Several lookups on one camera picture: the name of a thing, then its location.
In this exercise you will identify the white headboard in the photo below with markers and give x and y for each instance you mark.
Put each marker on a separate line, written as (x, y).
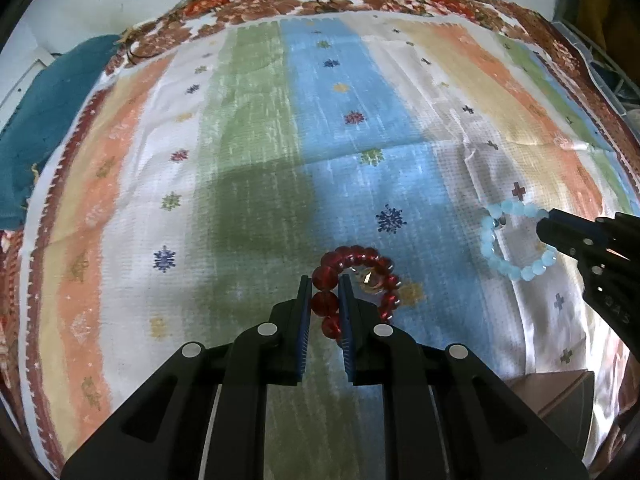
(30, 67)

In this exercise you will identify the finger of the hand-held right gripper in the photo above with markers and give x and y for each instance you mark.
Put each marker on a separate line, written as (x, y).
(622, 232)
(560, 237)

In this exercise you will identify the grey storage crate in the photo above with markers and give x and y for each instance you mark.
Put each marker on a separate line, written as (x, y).
(605, 75)

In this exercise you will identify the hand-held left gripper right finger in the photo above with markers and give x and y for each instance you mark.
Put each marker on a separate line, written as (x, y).
(346, 332)

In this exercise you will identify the teal cloth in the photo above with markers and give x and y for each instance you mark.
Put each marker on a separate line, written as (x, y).
(50, 110)

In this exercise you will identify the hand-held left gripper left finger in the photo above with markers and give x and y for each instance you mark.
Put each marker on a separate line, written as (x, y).
(303, 332)

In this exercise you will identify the striped colourful cloth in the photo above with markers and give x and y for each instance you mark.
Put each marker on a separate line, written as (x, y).
(250, 110)

